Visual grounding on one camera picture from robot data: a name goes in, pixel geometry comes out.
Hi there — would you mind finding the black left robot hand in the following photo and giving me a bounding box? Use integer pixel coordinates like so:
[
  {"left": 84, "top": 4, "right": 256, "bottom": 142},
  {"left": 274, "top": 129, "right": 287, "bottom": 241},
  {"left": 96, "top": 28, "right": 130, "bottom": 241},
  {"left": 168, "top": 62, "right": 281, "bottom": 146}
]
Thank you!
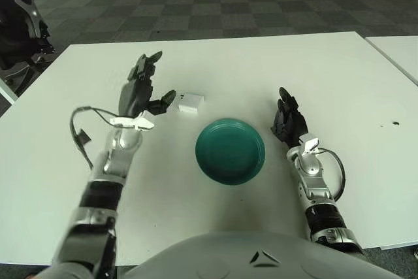
[{"left": 118, "top": 50, "right": 178, "bottom": 120}]

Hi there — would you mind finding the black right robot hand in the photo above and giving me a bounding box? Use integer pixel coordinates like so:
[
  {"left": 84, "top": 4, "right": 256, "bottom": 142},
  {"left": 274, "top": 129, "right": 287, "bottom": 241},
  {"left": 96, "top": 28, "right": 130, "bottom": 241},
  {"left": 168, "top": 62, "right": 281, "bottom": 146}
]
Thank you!
[{"left": 270, "top": 87, "right": 310, "bottom": 149}]

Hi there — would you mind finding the white charger block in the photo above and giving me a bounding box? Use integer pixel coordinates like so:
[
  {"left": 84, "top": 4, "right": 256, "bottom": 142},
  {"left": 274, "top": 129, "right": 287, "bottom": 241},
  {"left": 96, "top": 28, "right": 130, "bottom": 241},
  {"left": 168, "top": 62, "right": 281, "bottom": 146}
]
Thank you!
[{"left": 169, "top": 92, "right": 205, "bottom": 115}]

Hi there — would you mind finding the green round plate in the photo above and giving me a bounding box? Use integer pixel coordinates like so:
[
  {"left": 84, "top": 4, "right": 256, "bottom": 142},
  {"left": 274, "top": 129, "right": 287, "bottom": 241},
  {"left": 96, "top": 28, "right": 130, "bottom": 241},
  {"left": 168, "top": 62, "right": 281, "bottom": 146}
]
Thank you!
[{"left": 195, "top": 118, "right": 266, "bottom": 186}]

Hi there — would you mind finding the white adjacent table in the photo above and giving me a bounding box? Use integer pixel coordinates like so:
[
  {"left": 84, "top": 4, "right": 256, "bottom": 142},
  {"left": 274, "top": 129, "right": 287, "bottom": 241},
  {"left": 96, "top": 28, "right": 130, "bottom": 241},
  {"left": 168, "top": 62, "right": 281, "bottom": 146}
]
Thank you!
[{"left": 364, "top": 35, "right": 418, "bottom": 86}]

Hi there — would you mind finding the black grey office chair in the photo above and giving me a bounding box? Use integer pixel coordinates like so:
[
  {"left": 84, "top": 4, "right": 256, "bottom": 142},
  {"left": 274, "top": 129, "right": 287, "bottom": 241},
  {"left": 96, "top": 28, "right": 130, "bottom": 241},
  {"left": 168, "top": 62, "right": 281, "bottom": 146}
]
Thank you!
[{"left": 0, "top": 0, "right": 55, "bottom": 97}]

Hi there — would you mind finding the grey robot torso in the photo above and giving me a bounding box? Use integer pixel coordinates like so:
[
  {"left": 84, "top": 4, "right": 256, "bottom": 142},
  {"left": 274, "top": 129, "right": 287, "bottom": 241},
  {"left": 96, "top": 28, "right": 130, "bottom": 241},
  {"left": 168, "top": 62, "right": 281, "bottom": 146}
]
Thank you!
[{"left": 123, "top": 230, "right": 418, "bottom": 279}]

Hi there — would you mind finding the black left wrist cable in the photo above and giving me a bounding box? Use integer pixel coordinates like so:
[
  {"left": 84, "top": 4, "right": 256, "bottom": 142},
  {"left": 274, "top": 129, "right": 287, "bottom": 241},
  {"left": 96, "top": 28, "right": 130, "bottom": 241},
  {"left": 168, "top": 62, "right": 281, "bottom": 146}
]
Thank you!
[{"left": 69, "top": 105, "right": 132, "bottom": 169}]

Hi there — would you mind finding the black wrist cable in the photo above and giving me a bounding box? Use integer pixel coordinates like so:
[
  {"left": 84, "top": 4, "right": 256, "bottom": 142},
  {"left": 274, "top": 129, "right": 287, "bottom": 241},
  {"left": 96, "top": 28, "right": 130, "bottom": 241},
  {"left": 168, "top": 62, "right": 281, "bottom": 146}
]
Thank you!
[
  {"left": 315, "top": 147, "right": 346, "bottom": 200},
  {"left": 69, "top": 105, "right": 132, "bottom": 169}
]

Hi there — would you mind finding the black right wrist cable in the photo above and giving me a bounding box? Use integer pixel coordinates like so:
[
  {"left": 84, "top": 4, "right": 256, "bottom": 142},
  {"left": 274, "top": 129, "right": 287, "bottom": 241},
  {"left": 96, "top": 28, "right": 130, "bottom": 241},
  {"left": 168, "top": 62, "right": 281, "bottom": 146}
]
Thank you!
[{"left": 315, "top": 147, "right": 346, "bottom": 200}]

